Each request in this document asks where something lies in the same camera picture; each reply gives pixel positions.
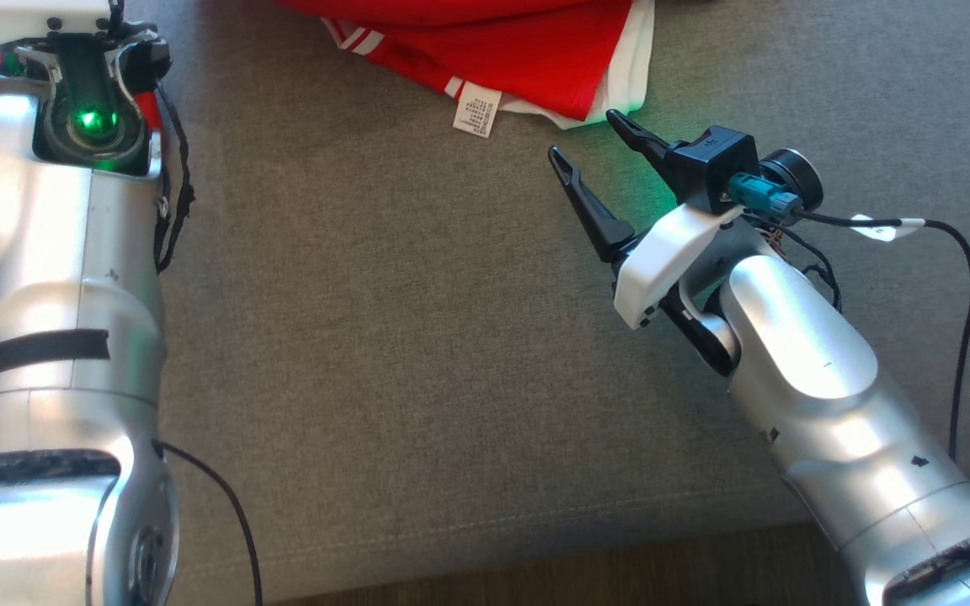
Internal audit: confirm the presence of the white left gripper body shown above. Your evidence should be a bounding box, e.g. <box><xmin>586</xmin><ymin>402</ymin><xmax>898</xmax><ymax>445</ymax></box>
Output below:
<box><xmin>0</xmin><ymin>0</ymin><xmax>113</xmax><ymax>57</ymax></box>

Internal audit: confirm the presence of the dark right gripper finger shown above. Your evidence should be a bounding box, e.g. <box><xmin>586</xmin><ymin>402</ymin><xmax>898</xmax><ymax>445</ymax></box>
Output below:
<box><xmin>605</xmin><ymin>109</ymin><xmax>685</xmax><ymax>204</ymax></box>
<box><xmin>547</xmin><ymin>145</ymin><xmax>638</xmax><ymax>264</ymax></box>

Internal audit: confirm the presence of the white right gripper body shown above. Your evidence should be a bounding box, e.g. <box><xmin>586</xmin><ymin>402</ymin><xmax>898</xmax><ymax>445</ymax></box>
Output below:
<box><xmin>614</xmin><ymin>149</ymin><xmax>824</xmax><ymax>377</ymax></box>

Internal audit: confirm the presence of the red basketball jersey number 23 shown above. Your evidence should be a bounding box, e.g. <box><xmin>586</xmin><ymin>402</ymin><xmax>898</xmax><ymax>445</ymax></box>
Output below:
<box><xmin>277</xmin><ymin>0</ymin><xmax>657</xmax><ymax>141</ymax></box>

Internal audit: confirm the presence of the large grey sofa seat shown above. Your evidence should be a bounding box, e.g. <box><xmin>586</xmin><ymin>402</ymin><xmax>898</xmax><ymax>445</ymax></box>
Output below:
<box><xmin>0</xmin><ymin>0</ymin><xmax>970</xmax><ymax>603</ymax></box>

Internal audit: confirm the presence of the white cable label tag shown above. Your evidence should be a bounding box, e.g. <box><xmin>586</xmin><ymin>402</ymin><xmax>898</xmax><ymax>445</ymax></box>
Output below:
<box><xmin>850</xmin><ymin>214</ymin><xmax>929</xmax><ymax>244</ymax></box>

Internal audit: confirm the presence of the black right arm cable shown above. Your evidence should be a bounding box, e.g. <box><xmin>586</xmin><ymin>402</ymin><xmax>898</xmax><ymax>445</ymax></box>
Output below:
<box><xmin>727</xmin><ymin>172</ymin><xmax>970</xmax><ymax>463</ymax></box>

